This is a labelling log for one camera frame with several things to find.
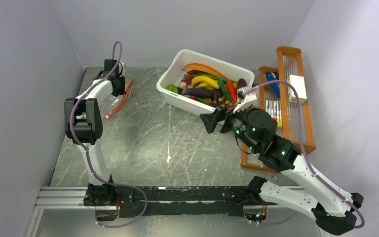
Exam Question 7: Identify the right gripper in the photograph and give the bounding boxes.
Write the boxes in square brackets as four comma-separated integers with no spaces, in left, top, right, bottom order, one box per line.
[199,101,259,152]

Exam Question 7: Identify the clear zip top bag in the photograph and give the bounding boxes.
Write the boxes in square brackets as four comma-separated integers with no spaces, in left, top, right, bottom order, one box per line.
[103,80,134,119]

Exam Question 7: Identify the green toy chili pepper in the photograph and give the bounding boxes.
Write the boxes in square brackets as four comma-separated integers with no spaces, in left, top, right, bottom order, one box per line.
[217,80,234,104]

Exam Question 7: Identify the orange toy carrot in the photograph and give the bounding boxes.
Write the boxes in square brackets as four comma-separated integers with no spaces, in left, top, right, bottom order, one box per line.
[226,80,237,104]

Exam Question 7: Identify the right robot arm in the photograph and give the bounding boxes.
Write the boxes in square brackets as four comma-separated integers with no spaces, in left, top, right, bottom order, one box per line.
[199,107,365,236]

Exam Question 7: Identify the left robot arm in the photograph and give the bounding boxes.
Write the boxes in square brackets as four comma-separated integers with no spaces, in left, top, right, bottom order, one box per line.
[64,59,125,206]

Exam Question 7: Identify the white plastic food bin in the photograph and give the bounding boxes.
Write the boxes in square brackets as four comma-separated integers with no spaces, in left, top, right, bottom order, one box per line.
[156,49,255,115]

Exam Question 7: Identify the yellow toy banana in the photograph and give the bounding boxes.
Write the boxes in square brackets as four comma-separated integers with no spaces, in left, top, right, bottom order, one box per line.
[191,76,219,89]

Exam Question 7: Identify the red toy grapes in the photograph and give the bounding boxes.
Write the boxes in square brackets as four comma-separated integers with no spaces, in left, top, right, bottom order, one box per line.
[181,74,194,86]

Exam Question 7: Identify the dark purple toy eggplant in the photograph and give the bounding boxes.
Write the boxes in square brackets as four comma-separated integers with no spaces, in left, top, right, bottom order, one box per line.
[237,78,247,89]

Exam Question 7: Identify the green toy lime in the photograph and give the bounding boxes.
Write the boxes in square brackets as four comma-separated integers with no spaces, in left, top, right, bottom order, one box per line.
[165,84,179,93]

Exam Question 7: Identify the orange toy melon slice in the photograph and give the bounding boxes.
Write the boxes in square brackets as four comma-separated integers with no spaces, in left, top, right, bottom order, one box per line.
[184,63,228,79]

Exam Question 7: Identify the set of coloured markers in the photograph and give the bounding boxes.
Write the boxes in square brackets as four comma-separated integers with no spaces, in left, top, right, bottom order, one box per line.
[265,99,282,128]

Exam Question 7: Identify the orange wooden rack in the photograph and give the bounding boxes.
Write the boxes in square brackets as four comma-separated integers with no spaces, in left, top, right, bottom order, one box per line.
[240,46,317,174]

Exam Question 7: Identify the white small carton box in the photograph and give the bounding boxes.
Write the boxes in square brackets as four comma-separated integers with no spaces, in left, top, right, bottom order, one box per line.
[287,75,307,104]

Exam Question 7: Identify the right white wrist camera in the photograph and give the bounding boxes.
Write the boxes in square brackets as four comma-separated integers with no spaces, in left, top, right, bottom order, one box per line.
[232,86,259,114]

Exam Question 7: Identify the blue handled tool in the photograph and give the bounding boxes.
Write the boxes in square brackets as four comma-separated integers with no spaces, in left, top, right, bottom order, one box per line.
[265,71,280,99]

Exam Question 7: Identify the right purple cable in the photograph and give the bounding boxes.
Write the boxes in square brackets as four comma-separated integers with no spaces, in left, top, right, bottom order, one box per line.
[243,80,366,229]

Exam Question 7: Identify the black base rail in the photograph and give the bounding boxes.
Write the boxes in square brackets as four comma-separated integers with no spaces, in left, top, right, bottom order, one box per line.
[82,184,265,219]

